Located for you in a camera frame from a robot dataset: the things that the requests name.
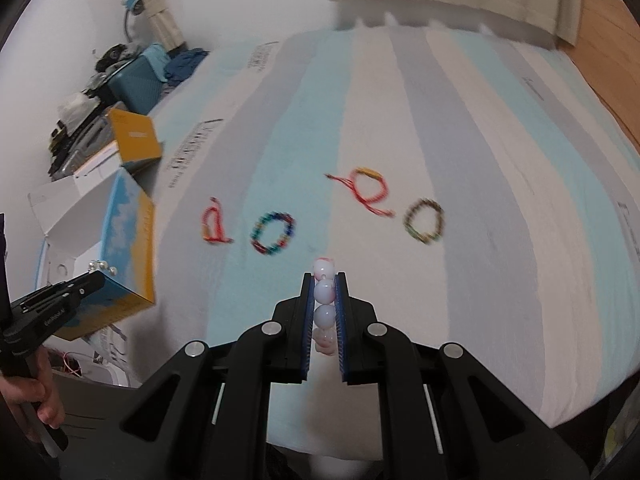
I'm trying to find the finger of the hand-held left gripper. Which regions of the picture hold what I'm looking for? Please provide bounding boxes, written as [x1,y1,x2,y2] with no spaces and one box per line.
[35,271,107,321]

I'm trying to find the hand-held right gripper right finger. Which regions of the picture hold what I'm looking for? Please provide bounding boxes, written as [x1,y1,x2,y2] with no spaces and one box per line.
[335,272,591,480]

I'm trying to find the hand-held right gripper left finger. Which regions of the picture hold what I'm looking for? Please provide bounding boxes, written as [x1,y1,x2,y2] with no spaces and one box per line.
[65,273,314,480]

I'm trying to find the white pink bead bracelet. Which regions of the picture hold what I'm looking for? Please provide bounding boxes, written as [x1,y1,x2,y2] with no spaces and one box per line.
[311,257,338,357]

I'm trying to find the person's left hand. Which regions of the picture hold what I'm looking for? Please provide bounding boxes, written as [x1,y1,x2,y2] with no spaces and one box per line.
[0,347,67,445]

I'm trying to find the blue yellow cardboard box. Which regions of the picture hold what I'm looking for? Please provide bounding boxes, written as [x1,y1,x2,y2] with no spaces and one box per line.
[62,167,157,342]

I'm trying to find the white plastic container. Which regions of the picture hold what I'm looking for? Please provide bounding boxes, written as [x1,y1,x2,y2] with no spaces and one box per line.
[50,324,135,387]

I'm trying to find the white open cardboard box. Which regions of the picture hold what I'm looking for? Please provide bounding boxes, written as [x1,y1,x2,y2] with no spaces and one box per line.
[27,141,126,263]

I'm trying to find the dark grey plastic case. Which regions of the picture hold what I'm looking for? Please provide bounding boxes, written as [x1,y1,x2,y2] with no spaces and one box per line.
[49,372,147,480]

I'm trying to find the teal suitcase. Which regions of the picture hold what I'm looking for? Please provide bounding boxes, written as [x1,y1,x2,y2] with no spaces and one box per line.
[107,44,170,116]

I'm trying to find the striped bed sheet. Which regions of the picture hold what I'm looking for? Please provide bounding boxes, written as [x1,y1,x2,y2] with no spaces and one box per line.
[120,24,640,461]

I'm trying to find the black bag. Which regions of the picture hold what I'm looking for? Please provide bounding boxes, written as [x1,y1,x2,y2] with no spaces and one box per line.
[91,44,142,77]

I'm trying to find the dark blue cloth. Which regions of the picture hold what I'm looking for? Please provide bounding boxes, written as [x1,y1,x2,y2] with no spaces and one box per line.
[164,48,211,87]

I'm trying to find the blue desk lamp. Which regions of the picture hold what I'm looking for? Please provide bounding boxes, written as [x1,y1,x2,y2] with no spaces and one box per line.
[122,0,147,44]

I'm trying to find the beige curtain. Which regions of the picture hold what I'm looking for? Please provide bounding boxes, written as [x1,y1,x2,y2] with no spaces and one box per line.
[106,0,190,54]

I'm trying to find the red cables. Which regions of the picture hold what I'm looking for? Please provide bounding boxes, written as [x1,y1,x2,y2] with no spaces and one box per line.
[56,352,83,377]

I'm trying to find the multicolour bead bracelet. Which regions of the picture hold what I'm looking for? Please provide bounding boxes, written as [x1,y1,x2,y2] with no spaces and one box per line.
[249,211,297,257]

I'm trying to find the olive brown bead bracelet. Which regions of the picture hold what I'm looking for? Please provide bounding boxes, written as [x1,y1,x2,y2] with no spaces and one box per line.
[403,199,447,245]

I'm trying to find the red orange string bracelet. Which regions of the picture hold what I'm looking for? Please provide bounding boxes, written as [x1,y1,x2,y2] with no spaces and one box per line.
[325,166,397,219]

